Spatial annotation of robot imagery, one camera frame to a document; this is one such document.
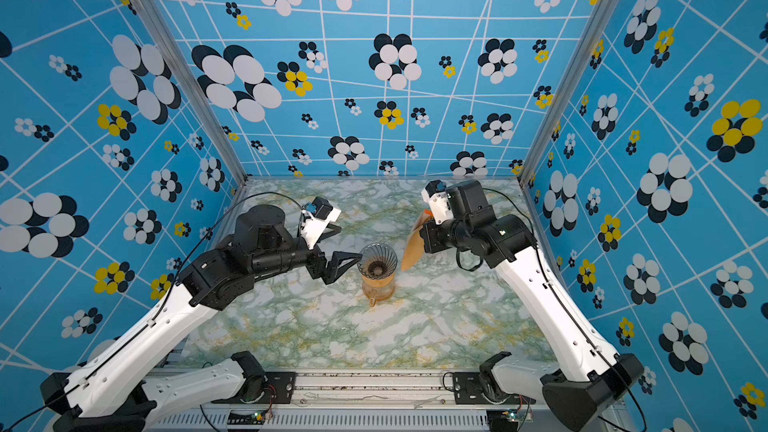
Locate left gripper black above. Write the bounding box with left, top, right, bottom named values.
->
left=255, top=234, right=366, bottom=281

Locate brown paper coffee filter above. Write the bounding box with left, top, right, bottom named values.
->
left=401, top=213, right=431, bottom=272

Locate grey ribbed glass dripper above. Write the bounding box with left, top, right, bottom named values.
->
left=357, top=243, right=398, bottom=280

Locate orange glass coffee carafe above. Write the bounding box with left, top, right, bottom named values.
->
left=362, top=275, right=396, bottom=307

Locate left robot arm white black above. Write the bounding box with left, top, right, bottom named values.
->
left=40, top=197, right=361, bottom=431

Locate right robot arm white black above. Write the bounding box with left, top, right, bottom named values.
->
left=419, top=180, right=644, bottom=431

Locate small green circuit board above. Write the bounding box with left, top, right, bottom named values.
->
left=227, top=411, right=266, bottom=426

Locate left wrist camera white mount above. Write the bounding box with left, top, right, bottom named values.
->
left=299, top=196, right=341, bottom=250

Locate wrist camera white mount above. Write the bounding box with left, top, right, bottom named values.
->
left=421, top=180, right=453, bottom=225
left=299, top=196, right=341, bottom=250

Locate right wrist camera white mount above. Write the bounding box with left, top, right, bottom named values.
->
left=421, top=180, right=453, bottom=225

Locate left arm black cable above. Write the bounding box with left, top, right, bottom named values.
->
left=0, top=191, right=310, bottom=432

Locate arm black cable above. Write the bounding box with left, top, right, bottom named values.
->
left=0, top=191, right=310, bottom=432
left=482, top=187, right=648, bottom=432

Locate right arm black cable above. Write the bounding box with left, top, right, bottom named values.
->
left=482, top=187, right=648, bottom=432

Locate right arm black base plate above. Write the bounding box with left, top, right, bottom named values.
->
left=441, top=372, right=537, bottom=407

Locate aluminium front rail frame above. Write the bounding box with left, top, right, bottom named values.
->
left=148, top=369, right=565, bottom=431

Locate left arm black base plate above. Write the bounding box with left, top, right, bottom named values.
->
left=214, top=371, right=297, bottom=405

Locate right aluminium corner post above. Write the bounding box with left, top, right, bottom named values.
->
left=518, top=0, right=620, bottom=186

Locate aluminium corner post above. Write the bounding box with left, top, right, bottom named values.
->
left=132, top=0, right=247, bottom=187
left=518, top=0, right=620, bottom=186

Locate left aluminium corner post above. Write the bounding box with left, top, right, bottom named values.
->
left=132, top=0, right=247, bottom=187

